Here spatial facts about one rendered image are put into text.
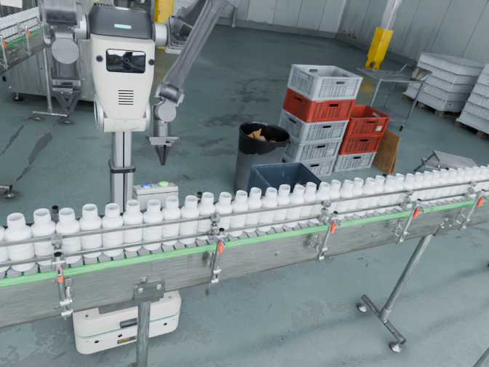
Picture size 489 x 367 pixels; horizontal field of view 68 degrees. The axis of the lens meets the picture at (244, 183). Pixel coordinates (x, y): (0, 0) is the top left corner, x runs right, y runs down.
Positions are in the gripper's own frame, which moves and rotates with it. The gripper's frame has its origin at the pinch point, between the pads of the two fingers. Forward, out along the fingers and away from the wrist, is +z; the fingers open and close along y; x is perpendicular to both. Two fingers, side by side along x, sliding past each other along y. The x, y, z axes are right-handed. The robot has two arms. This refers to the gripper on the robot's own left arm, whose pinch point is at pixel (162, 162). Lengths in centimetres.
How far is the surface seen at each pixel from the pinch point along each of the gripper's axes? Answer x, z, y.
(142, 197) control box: -3.5, 10.8, -7.9
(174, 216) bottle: -18.2, 13.9, -1.5
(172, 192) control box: -3.5, 9.9, 2.3
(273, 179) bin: 43, 19, 72
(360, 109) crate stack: 213, -19, 297
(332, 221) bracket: -25, 21, 55
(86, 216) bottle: -17.8, 11.0, -26.1
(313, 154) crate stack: 176, 27, 201
